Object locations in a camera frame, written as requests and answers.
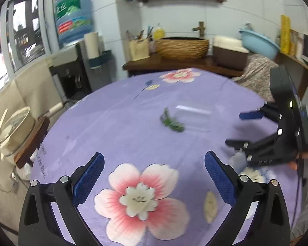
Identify paisley patterned cloth cover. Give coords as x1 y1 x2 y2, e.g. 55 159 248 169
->
232 54 278 102

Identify clear plastic bottle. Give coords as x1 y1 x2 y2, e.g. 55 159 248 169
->
173 104 212 132

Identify brown box with white lid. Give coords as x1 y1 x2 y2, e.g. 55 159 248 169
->
213 36 250 71

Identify purple floral tablecloth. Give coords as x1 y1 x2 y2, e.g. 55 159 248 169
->
30 67 305 246

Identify light blue plastic basin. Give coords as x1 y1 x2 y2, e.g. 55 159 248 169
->
239 29 280 60

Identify green leafy scrap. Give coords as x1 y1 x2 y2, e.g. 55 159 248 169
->
160 108 185 133

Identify white electric cooking pot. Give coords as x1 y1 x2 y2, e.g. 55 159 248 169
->
0 106 36 159

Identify brass faucet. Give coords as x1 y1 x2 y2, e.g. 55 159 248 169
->
192 21 206 38

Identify woven wicker basin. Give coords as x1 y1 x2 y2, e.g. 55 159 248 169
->
155 37 209 60

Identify dark wooden counter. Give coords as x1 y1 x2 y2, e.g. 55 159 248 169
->
123 54 243 78

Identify black water dispenser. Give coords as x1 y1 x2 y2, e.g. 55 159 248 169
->
49 41 92 100

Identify yellow dish soap bottle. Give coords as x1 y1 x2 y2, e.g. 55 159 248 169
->
153 24 165 41

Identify beige utensil holder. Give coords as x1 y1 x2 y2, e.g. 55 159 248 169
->
128 39 149 62

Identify paper towel roll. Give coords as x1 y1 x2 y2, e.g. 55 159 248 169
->
84 32 101 59

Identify blue water jug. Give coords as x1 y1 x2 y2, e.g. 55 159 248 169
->
55 0 93 46

